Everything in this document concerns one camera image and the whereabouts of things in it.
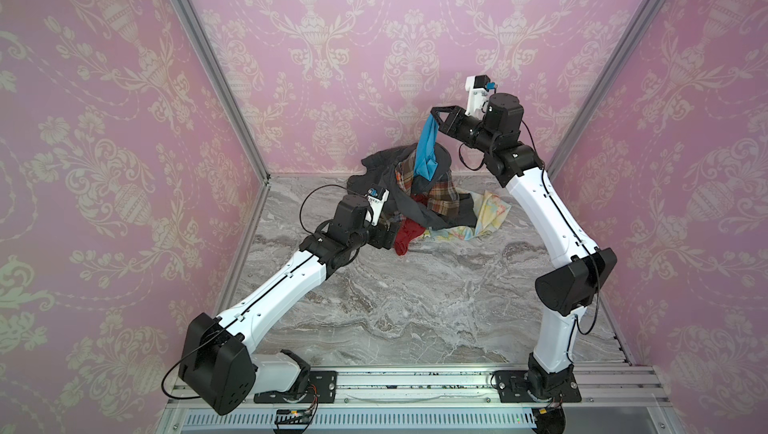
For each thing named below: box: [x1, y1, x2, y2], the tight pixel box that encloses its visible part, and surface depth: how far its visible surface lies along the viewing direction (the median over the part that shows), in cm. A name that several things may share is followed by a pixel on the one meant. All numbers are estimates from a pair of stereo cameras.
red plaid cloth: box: [395, 150, 460, 216], surface depth 96 cm
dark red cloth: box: [394, 218, 426, 256], surface depth 98 cm
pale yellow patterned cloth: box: [423, 190, 512, 241], surface depth 105 cm
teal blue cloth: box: [414, 114, 439, 181], surface depth 86 cm
